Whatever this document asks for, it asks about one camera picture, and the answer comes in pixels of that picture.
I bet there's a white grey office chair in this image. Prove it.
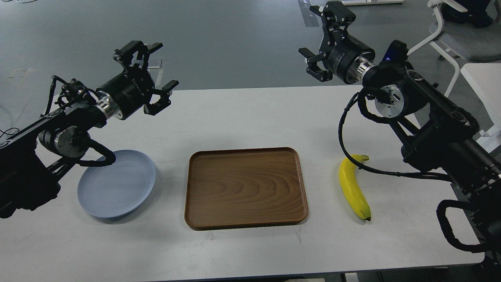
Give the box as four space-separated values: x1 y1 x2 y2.
407 0 501 97

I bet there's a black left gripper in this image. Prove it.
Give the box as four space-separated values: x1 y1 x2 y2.
97 40 180 120

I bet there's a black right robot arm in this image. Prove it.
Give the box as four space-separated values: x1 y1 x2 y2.
299 1 501 253

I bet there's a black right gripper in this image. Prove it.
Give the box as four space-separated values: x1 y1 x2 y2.
298 1 375 84

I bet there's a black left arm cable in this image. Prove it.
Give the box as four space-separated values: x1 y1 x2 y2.
76 139 117 168

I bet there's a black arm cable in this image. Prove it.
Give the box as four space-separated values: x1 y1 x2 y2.
76 139 117 168
339 91 451 181

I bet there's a yellow banana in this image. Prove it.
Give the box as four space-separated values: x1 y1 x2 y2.
338 157 372 221

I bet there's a light blue plate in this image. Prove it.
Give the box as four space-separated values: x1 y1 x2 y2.
77 150 156 219

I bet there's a white side table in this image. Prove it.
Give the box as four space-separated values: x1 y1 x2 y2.
460 62 501 152

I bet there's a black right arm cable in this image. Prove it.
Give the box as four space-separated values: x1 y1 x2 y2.
339 91 451 181

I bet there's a brown wooden tray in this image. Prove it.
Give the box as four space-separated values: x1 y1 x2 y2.
184 147 308 231

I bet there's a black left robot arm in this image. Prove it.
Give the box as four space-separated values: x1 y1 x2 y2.
0 41 179 219

